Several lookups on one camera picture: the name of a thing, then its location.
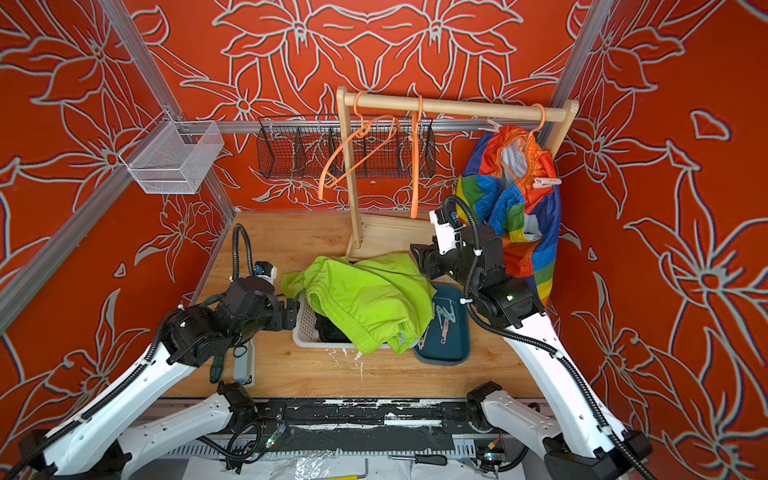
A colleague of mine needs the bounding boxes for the black shorts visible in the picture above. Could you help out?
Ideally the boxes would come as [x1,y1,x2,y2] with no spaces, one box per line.
[315,315,350,344]

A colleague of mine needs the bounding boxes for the lime green shorts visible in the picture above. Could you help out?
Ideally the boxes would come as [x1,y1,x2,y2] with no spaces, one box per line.
[281,252,436,355]

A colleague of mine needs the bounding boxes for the rainbow striped shorts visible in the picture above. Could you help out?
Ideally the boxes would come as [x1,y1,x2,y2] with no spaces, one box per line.
[454,126,562,304]

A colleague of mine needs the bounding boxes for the orange hanger of green shorts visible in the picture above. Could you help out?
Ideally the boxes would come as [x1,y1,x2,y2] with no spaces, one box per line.
[410,95,423,219]

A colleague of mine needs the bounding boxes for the orange clothes hanger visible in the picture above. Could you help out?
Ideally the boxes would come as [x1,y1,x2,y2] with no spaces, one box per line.
[316,91,402,202]

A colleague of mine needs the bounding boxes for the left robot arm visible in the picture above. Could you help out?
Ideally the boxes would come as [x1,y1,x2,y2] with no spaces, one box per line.
[5,224,299,479]

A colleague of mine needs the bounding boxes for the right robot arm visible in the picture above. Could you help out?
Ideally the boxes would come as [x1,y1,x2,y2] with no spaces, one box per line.
[410,195,654,479]

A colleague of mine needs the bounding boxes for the white plastic basket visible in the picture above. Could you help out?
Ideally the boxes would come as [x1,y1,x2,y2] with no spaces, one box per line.
[292,290,421,350]

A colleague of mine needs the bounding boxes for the clothespin in tray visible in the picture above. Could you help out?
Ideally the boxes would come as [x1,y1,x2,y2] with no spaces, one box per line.
[433,299,456,325]

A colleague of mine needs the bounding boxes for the grey rectangular block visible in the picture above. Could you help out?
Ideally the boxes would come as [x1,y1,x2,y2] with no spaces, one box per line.
[233,340,255,387]

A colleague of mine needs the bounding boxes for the teal plastic tray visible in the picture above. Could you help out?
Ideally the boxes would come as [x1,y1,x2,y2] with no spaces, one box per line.
[414,283,471,366]

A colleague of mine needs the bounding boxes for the wooden clothes rack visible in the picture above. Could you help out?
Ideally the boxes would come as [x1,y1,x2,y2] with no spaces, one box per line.
[318,86,579,259]

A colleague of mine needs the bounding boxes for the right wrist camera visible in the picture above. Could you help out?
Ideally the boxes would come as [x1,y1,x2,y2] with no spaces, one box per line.
[429,208,464,255]

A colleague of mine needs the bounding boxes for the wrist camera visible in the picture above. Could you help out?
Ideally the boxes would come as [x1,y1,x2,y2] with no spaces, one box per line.
[249,261,277,284]
[429,208,464,255]

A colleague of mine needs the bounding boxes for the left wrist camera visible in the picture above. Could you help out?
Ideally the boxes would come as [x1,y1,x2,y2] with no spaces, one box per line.
[249,261,277,284]

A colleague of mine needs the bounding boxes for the green handled screwdriver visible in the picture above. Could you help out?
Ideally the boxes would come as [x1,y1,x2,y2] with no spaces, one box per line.
[209,355,225,384]

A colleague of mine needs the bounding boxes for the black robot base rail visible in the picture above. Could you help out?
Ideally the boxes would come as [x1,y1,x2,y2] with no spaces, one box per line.
[235,398,501,456]

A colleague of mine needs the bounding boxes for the black wire wall basket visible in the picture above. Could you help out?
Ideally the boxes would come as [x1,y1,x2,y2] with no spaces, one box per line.
[256,114,437,181]

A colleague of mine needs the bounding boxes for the clear acrylic wall bin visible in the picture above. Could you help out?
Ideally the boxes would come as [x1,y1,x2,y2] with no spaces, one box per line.
[117,110,224,195]

